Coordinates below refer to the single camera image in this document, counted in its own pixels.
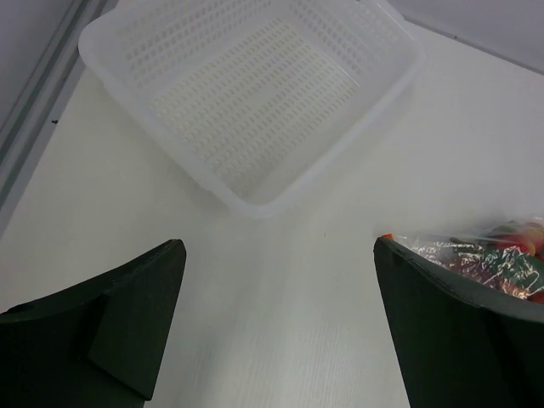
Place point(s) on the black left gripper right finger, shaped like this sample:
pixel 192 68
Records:
pixel 458 343

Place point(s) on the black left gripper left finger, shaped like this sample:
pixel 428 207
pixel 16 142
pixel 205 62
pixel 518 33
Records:
pixel 99 343

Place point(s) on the clear zip top bag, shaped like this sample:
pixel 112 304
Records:
pixel 507 257

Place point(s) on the white perforated plastic basket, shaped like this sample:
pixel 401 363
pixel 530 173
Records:
pixel 253 99

